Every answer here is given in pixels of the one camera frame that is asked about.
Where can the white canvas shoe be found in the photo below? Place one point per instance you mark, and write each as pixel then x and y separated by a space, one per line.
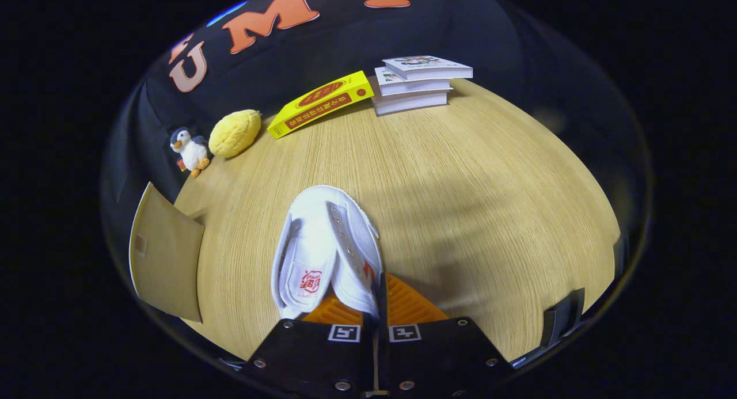
pixel 322 238

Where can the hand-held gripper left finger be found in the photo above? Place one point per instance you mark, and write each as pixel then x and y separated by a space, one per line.
pixel 311 353

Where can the yellow book with red circle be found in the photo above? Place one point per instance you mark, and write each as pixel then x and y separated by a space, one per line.
pixel 316 102

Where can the penguin plush toy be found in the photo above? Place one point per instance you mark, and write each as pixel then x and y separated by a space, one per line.
pixel 193 151

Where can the black plastic object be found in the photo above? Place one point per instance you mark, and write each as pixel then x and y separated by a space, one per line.
pixel 563 318

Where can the cream fabric storage box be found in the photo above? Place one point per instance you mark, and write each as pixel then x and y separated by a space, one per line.
pixel 167 255

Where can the yellow bread-shaped plush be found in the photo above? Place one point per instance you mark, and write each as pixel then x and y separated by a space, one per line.
pixel 233 134

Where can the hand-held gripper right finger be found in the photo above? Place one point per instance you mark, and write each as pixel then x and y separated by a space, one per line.
pixel 382 353

